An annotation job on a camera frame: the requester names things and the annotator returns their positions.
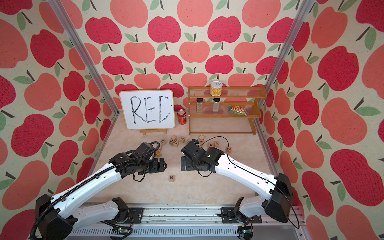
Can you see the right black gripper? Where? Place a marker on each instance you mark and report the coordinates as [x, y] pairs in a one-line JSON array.
[[187, 165]]

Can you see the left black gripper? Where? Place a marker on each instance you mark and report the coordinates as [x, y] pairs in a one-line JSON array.
[[157, 167]]

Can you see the wooden block letter R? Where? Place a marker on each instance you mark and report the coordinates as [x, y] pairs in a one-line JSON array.
[[172, 178]]

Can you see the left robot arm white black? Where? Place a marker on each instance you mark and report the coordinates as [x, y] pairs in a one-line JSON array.
[[57, 216]]

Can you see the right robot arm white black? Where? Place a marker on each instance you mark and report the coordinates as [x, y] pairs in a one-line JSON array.
[[275, 193]]

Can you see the red soda can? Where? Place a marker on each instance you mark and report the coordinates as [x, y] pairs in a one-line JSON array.
[[182, 116]]

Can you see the whiteboard with RED writing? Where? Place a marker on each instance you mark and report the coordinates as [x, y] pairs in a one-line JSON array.
[[148, 109]]

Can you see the left glass spice jar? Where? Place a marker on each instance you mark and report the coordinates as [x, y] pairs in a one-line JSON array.
[[199, 105]]

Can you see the glass spice jar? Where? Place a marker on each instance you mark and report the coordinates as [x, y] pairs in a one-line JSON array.
[[216, 105], [199, 105]]

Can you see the right glass spice jar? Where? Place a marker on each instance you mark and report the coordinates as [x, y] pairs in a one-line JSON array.
[[216, 105]]

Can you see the green snack packet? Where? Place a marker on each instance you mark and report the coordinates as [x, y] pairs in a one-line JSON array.
[[238, 110]]

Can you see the wooden two-tier shelf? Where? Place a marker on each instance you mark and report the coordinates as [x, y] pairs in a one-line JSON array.
[[248, 97]]

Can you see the yellow tin can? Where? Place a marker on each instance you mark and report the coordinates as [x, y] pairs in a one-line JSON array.
[[216, 88]]

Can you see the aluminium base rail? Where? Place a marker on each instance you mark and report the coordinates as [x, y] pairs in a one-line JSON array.
[[185, 222]]

